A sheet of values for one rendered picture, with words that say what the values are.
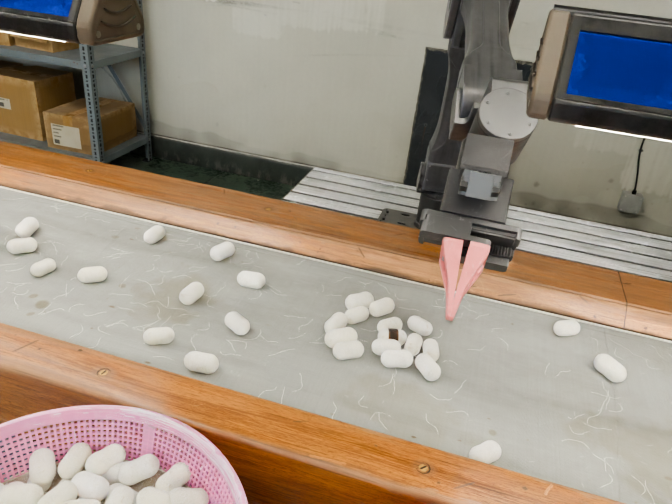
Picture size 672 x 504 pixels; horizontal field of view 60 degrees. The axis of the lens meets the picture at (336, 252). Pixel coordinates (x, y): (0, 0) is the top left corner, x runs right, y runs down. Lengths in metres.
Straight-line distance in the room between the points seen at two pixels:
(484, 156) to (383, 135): 2.20
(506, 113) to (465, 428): 0.30
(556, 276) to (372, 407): 0.36
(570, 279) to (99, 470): 0.61
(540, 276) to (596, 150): 1.91
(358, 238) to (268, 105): 2.10
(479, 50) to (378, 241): 0.28
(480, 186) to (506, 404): 0.23
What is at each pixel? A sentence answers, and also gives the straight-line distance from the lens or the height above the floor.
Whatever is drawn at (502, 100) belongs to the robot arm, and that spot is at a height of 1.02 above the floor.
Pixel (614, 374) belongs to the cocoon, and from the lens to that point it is 0.70.
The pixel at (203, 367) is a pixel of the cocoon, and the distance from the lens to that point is 0.60.
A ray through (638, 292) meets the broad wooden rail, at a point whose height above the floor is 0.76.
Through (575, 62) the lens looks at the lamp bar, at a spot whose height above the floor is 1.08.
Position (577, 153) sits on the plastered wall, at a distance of 2.70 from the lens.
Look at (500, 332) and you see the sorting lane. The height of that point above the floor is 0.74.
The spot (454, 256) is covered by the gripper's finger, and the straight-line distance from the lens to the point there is 0.59.
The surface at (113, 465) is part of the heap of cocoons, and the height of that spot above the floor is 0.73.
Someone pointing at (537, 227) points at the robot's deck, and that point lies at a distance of 1.21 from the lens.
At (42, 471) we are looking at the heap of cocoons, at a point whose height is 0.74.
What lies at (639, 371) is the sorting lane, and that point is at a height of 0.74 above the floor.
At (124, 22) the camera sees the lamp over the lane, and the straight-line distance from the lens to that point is 0.58.
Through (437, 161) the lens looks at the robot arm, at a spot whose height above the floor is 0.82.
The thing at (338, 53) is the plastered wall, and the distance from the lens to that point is 2.72.
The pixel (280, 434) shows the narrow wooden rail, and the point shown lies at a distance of 0.52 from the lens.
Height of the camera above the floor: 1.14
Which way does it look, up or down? 29 degrees down
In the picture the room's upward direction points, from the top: 6 degrees clockwise
